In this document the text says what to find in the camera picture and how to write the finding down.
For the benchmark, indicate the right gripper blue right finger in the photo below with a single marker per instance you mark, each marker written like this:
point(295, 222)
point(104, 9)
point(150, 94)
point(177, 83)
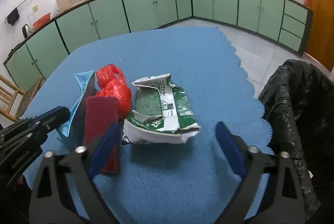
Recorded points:
point(233, 148)

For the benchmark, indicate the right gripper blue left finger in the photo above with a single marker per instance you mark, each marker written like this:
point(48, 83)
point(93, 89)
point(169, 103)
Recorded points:
point(103, 147)

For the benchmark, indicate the light blue snack wrapper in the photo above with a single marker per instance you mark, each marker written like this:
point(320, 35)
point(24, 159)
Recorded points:
point(71, 133)

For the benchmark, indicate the dark red scouring pad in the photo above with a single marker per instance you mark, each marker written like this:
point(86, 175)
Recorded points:
point(100, 113)

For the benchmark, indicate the green white crushed carton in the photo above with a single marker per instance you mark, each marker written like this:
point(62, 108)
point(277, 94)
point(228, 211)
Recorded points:
point(162, 113)

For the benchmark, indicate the red plastic bag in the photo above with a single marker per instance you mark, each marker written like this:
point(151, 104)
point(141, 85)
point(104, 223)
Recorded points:
point(112, 82)

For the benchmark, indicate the black lined trash bin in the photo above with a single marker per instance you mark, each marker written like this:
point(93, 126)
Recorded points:
point(298, 104)

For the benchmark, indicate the green lower kitchen cabinets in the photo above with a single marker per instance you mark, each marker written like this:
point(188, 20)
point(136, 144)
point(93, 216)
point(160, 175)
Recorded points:
point(283, 22)

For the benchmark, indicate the wooden chair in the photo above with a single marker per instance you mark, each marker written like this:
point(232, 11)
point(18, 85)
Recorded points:
point(10, 97)

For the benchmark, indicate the steel electric kettle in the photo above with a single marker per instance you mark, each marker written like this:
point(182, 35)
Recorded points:
point(26, 31)

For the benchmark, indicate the dark hanging towel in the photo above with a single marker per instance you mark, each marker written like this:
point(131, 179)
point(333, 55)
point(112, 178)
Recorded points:
point(13, 17)

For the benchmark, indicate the red plastic basin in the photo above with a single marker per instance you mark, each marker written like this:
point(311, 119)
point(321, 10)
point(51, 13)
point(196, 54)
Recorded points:
point(42, 21)

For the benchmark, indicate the brown wooden door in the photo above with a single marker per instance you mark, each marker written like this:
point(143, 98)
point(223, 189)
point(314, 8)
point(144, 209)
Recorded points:
point(320, 41)

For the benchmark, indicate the wall towel rail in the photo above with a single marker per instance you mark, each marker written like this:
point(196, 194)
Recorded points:
point(17, 7)

